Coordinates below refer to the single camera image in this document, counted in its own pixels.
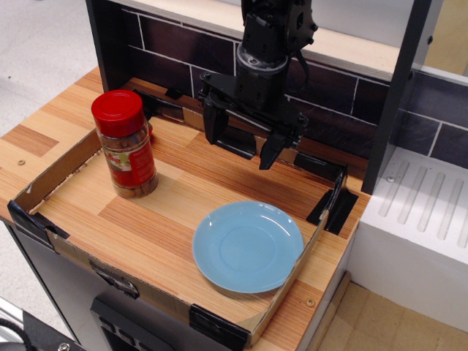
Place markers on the red-capped basil spice bottle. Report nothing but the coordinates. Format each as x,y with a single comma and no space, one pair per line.
123,133

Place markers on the brown cardboard fence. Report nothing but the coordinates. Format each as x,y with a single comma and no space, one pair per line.
88,245

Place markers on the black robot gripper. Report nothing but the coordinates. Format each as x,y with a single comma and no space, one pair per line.
256,94

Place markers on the red toy tomato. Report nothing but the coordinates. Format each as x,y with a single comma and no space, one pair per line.
150,129

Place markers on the white ribbed drainer board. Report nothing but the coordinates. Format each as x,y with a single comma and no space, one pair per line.
411,242

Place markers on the light blue ceramic plate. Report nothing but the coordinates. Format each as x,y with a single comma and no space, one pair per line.
247,247

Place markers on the black control panel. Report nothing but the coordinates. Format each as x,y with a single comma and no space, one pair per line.
121,333

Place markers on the dark grey shelf post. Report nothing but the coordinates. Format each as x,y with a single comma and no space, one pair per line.
380,152

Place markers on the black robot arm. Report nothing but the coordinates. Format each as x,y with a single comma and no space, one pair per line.
274,33

